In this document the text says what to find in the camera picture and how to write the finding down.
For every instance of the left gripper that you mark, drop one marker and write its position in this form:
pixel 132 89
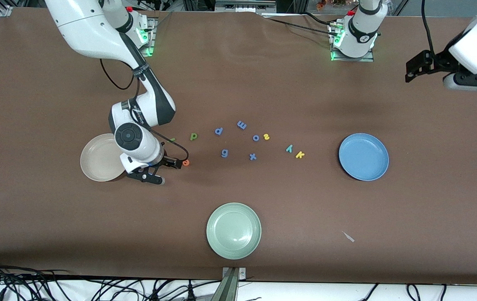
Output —
pixel 440 59

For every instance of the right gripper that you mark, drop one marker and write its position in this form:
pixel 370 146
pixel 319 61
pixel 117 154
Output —
pixel 168 161

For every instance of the teal foam letter y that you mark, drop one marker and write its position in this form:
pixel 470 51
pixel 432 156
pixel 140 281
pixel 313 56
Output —
pixel 290 149

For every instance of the yellow foam letter k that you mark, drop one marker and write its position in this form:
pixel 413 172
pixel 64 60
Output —
pixel 299 155

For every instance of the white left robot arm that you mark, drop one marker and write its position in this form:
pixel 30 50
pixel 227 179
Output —
pixel 361 29

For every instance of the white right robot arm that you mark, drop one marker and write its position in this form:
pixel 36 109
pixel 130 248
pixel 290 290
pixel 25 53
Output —
pixel 88 29

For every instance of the blue foam letter g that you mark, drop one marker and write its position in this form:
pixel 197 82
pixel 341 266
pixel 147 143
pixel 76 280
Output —
pixel 227 153

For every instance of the blue foam letter d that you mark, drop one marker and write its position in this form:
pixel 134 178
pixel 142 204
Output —
pixel 220 130

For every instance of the beige round plate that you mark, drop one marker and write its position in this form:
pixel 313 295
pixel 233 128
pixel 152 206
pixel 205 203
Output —
pixel 96 161

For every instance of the blue foam letter m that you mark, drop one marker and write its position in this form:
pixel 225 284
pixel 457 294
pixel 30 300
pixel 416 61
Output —
pixel 242 125

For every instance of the blue foam letter x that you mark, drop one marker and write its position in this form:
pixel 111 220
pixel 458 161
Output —
pixel 253 156

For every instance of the pale green round plate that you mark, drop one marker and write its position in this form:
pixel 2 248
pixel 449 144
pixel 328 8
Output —
pixel 233 230

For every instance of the brown table cover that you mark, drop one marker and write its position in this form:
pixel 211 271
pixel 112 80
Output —
pixel 238 83

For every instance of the blue round plate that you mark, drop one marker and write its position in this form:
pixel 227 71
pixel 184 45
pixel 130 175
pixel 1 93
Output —
pixel 364 156

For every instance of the orange background object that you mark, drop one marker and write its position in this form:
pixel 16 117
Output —
pixel 321 4

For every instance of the white tape scrap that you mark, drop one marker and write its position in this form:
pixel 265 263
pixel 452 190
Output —
pixel 349 237

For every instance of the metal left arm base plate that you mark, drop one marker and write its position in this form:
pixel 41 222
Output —
pixel 368 59

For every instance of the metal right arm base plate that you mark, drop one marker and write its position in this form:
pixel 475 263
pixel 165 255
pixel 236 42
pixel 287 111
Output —
pixel 151 33

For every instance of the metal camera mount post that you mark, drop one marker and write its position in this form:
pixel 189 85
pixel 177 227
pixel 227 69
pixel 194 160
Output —
pixel 231 288

